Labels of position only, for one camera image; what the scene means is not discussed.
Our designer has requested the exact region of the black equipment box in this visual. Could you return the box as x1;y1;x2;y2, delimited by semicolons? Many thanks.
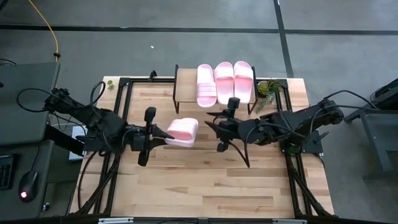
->
369;78;398;110

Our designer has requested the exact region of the grey side table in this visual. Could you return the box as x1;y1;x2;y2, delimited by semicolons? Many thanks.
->
343;107;398;183

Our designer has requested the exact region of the dark grey desk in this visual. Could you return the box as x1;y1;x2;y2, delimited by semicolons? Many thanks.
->
0;61;62;222

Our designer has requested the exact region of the black computer mouse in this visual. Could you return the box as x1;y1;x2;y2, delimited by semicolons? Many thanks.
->
17;170;40;203

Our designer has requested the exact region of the black cable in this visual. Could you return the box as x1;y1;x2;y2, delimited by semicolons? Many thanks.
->
76;152;94;210
228;123;276;169
323;89;379;110
90;80;106;108
16;88;58;113

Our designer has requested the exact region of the wooden shelf black metal frame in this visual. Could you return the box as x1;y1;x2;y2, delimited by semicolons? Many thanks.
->
173;64;259;115

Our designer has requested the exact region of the black aluminium table frame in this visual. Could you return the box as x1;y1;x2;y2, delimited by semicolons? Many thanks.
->
67;70;336;224

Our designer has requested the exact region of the pink rubber slide sandal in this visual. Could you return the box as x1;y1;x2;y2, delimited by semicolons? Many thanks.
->
213;61;235;105
233;60;254;105
164;117;200;148
196;63;218;108

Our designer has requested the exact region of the yellow cable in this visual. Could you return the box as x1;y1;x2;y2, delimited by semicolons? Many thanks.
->
27;0;60;62

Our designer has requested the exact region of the silver metal bracket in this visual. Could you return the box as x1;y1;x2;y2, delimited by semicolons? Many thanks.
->
98;217;134;224
272;218;308;224

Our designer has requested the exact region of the black diagonal strut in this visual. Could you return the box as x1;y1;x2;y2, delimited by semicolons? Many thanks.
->
45;123;86;156

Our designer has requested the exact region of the green succulent in pot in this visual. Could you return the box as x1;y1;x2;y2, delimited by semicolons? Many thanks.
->
254;79;285;113

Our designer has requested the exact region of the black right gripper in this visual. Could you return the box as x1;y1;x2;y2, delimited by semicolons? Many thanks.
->
204;96;266;153

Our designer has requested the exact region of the black keyboard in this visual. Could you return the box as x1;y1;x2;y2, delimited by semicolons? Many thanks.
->
0;154;15;191

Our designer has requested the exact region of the white box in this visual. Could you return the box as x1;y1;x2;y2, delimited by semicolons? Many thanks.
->
70;124;90;162

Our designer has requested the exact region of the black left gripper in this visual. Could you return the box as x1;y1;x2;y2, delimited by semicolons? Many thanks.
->
123;106;175;167

